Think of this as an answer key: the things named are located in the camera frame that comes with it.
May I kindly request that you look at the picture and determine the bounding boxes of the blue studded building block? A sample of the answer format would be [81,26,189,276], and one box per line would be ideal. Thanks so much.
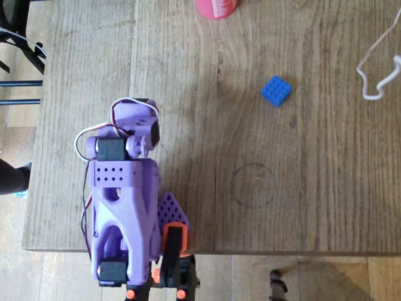
[261,75,293,108]

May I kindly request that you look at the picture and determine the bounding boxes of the purple perforated robot base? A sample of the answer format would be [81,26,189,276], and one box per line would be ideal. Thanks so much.
[155,192,192,251]

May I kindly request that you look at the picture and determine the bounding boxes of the red plastic cup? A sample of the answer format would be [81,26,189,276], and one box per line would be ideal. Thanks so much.
[194,0,244,21]

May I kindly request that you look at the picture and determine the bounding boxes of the dark shoe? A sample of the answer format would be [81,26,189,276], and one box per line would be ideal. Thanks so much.
[0,157,33,199]

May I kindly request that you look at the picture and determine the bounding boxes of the dark furniture foot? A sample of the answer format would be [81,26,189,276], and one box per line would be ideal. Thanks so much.
[268,268,289,301]

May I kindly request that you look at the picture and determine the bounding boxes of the white red gripper servo cable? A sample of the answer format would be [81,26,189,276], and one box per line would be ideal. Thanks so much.
[110,98,159,132]

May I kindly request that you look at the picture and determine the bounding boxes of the white red wrist servo cable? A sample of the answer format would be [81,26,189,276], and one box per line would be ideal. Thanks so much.
[73,123,132,164]

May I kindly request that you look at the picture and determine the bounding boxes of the white red black base cable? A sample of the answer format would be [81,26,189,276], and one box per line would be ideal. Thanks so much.
[80,162,95,261]

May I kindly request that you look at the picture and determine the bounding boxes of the white cord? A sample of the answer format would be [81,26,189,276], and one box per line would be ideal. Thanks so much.
[357,6,401,102]

